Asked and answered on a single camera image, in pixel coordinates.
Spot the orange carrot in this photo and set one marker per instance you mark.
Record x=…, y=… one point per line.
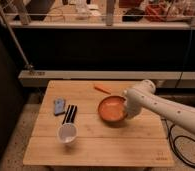
x=102, y=89

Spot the wooden table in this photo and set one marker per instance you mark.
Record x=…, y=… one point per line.
x=139, y=142

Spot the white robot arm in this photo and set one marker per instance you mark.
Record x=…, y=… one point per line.
x=142, y=95

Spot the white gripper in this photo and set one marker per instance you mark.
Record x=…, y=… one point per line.
x=131, y=110

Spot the red object on bench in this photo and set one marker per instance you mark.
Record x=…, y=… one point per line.
x=155, y=12

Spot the blue grey sponge block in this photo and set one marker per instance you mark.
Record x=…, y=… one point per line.
x=59, y=106

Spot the white long shelf rail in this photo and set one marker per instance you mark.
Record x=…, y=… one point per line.
x=40, y=78

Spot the orange ceramic bowl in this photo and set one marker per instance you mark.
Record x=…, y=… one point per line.
x=111, y=109

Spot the grey metal pole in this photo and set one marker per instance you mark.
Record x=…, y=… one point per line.
x=28, y=65

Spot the black object on bench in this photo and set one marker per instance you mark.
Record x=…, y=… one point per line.
x=133, y=15

